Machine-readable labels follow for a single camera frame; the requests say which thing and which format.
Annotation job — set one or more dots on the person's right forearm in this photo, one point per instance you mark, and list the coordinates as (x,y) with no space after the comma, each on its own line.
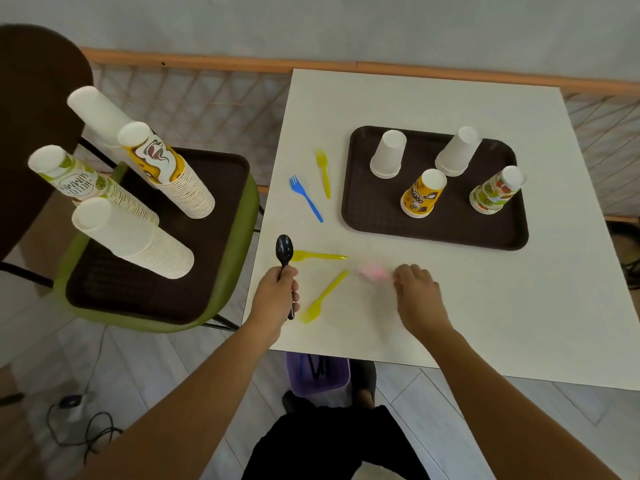
(495,409)

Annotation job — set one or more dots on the yellow plastic fork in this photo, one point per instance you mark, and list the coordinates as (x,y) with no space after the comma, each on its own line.
(324,172)
(322,297)

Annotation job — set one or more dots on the yellow plastic knife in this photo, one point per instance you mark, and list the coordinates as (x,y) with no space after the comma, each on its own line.
(320,256)

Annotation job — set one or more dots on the tall stack of white cups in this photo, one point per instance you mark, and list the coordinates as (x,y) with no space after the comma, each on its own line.
(135,239)
(97,114)

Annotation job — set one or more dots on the blue plastic fork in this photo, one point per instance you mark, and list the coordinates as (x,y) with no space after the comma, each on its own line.
(306,197)

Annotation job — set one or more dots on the person's left hand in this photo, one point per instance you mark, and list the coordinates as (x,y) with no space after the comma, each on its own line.
(270,299)

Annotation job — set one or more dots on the person's right hand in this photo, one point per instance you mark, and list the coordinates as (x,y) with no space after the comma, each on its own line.
(420,299)

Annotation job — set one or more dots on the pink plastic utensil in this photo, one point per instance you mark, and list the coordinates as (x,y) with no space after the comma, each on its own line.
(375,272)

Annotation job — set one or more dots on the wooden rail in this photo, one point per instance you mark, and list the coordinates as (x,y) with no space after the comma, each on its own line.
(225,63)

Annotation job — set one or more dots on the purple plastic bin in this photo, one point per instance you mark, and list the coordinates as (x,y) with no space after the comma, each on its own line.
(320,377)

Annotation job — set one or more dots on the green chair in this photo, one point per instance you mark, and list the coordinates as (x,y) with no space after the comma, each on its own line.
(235,254)

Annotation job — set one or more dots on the tall stack of green-print cups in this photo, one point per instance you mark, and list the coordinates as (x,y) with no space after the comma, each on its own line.
(75,179)

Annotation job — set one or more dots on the short stack of yellow-print cups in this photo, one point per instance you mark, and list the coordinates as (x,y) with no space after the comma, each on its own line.
(422,195)

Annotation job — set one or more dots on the short stack of green-print cups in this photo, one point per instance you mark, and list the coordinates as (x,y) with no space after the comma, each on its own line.
(495,192)

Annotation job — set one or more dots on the person's left thumb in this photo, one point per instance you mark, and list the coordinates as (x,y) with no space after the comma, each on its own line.
(289,272)

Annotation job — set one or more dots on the short stack of white cups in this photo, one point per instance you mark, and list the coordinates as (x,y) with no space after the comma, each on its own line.
(388,154)
(459,150)

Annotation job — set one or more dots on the brown plastic tray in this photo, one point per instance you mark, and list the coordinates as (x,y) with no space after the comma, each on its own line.
(380,214)
(150,294)

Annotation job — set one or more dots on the dark brown chair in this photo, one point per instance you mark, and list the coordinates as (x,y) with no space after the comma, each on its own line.
(35,119)

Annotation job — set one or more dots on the tall stack of yellow-print cups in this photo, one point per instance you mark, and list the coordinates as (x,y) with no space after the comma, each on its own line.
(170,177)

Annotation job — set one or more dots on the person's right thumb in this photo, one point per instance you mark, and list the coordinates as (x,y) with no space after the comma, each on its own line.
(399,285)

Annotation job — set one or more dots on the black plastic spoon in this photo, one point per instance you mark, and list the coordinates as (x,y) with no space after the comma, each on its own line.
(284,248)

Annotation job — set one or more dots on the black power adapter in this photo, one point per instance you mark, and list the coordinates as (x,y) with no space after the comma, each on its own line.
(71,401)

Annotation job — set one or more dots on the black shorts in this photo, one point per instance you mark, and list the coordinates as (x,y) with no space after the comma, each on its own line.
(330,444)

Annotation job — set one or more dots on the person's left forearm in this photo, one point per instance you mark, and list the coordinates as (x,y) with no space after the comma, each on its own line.
(190,409)

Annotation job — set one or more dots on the black shoe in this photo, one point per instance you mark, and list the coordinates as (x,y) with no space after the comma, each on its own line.
(296,402)

